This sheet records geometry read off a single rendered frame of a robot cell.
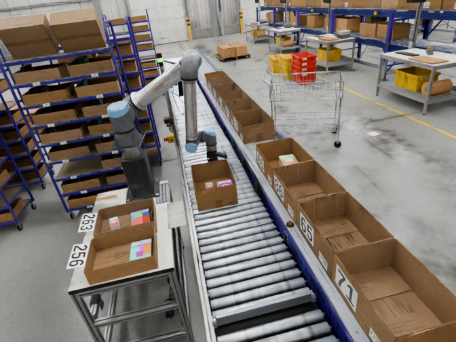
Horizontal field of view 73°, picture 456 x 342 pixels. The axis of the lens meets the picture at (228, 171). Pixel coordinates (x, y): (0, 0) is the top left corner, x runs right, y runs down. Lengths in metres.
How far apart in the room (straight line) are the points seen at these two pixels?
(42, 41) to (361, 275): 3.13
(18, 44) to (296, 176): 2.69
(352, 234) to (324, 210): 0.19
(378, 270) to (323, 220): 0.41
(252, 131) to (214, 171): 0.52
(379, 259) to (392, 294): 0.15
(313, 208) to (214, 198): 0.72
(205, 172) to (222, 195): 0.40
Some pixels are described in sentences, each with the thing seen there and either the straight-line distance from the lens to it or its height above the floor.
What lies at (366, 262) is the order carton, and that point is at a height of 0.94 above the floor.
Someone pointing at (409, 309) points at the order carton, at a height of 0.88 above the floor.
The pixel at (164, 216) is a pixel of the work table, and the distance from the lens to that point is 2.23.
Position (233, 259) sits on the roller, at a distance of 1.82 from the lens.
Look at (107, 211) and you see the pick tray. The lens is 2.35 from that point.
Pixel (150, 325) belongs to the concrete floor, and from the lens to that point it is 2.61.
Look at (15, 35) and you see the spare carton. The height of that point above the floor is 1.94.
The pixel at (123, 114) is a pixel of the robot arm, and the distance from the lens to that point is 2.25.
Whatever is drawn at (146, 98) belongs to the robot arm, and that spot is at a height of 1.46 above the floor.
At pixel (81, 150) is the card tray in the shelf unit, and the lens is 3.60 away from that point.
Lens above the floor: 2.05
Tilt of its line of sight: 30 degrees down
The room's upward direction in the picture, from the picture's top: 7 degrees counter-clockwise
